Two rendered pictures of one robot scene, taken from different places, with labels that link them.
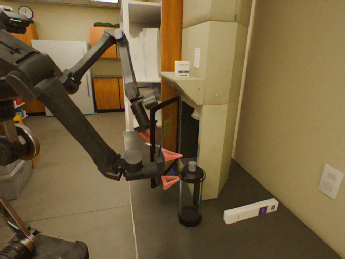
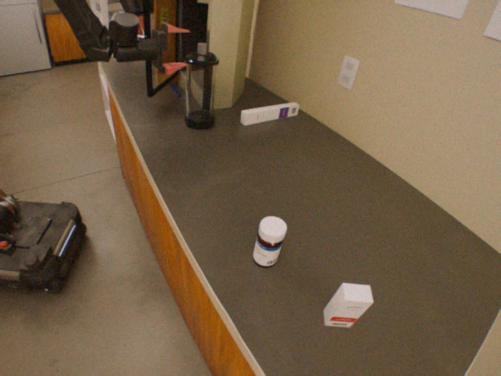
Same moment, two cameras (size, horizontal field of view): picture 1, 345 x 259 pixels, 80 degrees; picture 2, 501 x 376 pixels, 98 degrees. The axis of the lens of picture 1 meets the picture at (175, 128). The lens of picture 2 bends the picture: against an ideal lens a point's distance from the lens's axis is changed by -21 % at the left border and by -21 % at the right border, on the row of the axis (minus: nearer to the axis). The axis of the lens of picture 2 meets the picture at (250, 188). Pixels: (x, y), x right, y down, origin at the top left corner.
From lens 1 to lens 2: 29 cm
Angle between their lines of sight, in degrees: 27
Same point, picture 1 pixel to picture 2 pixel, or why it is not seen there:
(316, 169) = (336, 63)
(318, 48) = not seen: outside the picture
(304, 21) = not seen: outside the picture
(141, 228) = (142, 135)
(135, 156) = (130, 19)
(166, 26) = not seen: outside the picture
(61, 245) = (46, 208)
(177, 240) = (188, 139)
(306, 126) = (329, 18)
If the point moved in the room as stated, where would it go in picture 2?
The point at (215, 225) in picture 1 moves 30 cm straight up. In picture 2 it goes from (232, 127) to (241, 37)
